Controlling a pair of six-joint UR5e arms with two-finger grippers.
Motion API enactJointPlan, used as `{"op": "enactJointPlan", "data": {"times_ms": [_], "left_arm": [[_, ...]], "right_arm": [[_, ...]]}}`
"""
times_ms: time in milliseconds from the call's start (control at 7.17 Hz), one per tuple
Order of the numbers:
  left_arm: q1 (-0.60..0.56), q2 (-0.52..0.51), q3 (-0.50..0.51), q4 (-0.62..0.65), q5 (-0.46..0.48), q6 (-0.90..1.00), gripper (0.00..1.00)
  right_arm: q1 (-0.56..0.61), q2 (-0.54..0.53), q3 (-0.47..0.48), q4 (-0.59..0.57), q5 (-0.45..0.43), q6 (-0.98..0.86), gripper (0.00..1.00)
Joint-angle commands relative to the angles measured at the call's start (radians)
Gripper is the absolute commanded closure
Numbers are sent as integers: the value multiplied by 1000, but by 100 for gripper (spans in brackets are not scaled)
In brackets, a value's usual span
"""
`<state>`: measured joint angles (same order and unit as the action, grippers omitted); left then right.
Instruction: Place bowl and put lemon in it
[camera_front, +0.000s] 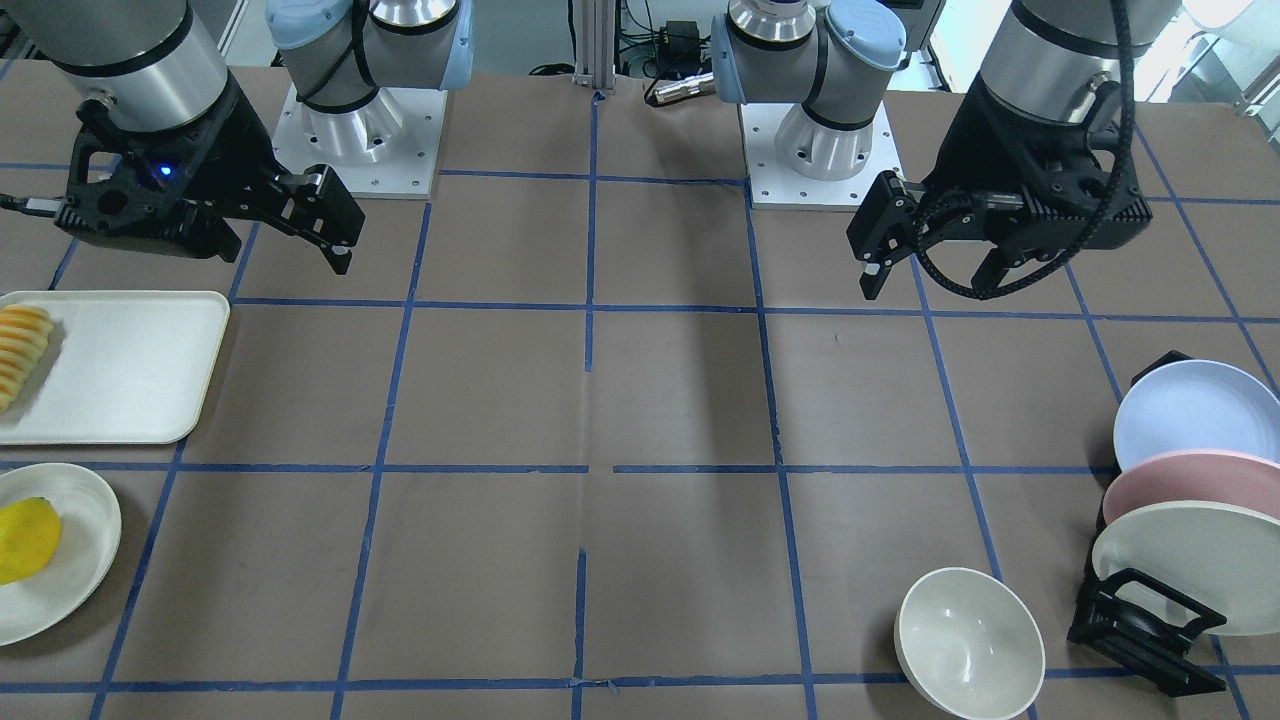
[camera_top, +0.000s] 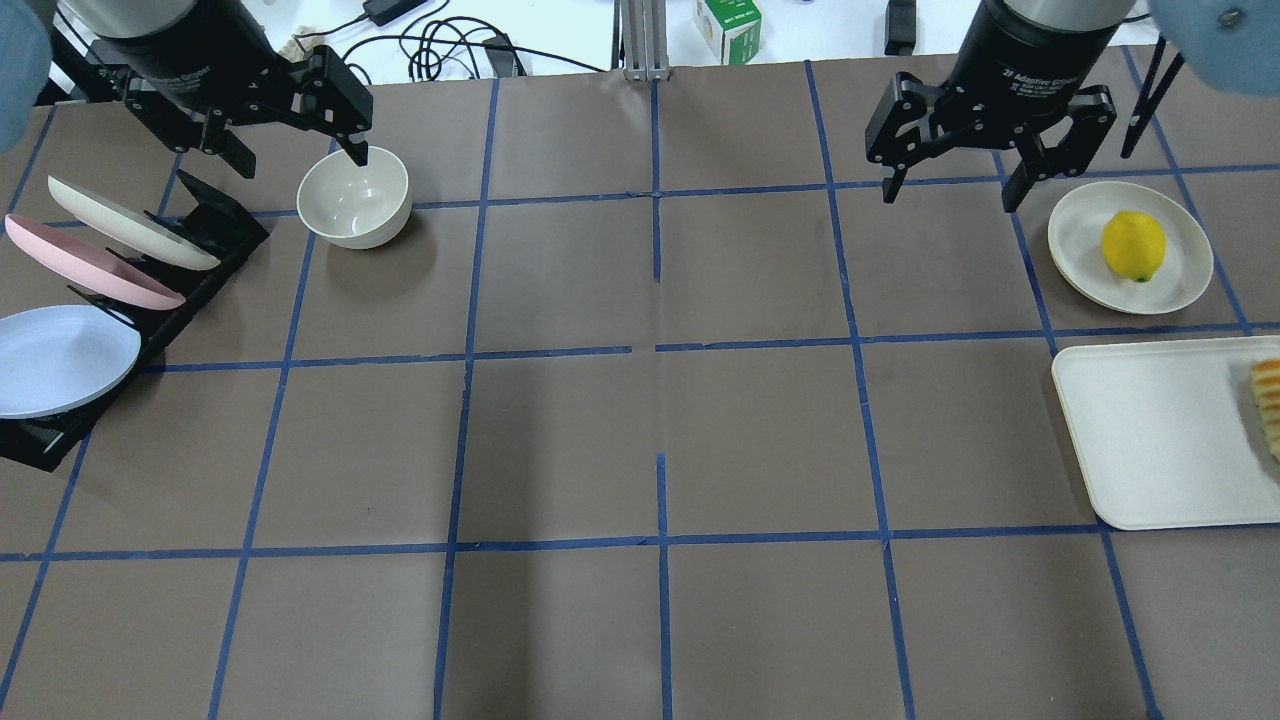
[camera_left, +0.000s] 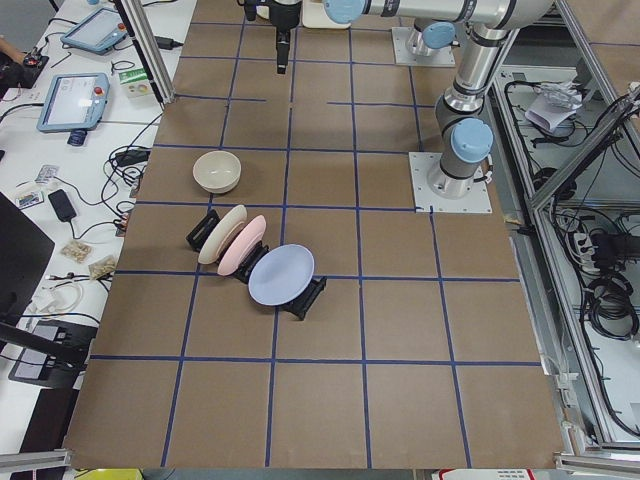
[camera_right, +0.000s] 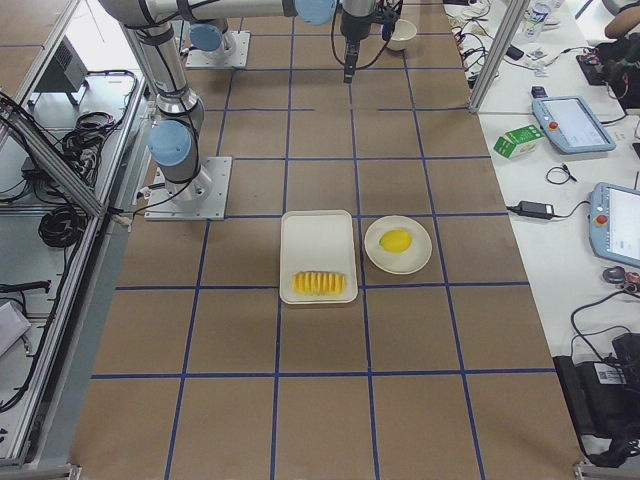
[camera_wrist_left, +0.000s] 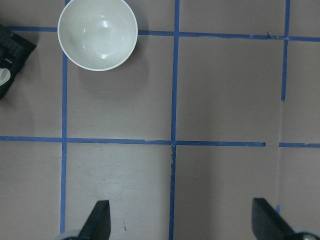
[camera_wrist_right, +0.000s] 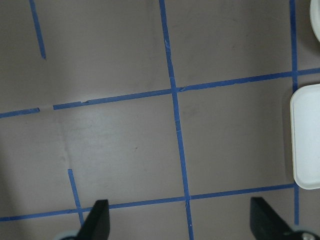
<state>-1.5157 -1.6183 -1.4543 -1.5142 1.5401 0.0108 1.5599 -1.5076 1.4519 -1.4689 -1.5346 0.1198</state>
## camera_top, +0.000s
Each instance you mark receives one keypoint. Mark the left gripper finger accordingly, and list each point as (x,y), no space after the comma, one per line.
(211,135)
(333,101)

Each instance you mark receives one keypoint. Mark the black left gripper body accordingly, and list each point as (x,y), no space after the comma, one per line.
(178,62)

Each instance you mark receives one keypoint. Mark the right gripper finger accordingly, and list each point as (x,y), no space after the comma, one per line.
(1092,113)
(894,135)

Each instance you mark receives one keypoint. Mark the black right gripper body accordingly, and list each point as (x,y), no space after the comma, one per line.
(1020,68)

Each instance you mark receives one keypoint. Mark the cream ceramic bowl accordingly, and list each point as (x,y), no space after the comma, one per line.
(354,207)

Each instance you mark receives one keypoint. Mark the yellow lemon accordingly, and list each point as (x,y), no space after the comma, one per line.
(1133,245)

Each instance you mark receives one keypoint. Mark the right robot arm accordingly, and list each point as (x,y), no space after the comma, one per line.
(1230,45)

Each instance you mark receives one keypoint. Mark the black power adapter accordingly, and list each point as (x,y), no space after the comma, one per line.
(384,12)

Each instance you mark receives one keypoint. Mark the cream round plate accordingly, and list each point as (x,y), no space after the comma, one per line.
(1074,231)

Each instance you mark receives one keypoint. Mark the cream plate in rack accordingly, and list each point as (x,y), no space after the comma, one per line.
(128,227)

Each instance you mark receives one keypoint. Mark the pink plate in rack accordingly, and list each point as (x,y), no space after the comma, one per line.
(89,266)

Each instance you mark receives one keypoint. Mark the green white carton box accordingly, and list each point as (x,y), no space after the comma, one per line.
(732,29)

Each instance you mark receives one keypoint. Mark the light blue plate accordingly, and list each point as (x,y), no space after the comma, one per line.
(57,358)

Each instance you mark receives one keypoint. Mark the sliced yellow bread loaf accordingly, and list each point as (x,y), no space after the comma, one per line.
(1265,394)

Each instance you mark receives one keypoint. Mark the brown table mat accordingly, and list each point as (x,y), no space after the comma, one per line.
(653,410)

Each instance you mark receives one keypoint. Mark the white rectangular tray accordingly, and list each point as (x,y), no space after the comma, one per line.
(1166,433)

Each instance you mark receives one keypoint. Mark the black dish rack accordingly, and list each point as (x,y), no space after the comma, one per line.
(218,224)

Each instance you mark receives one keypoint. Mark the aluminium frame post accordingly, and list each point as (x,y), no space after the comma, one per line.
(640,40)

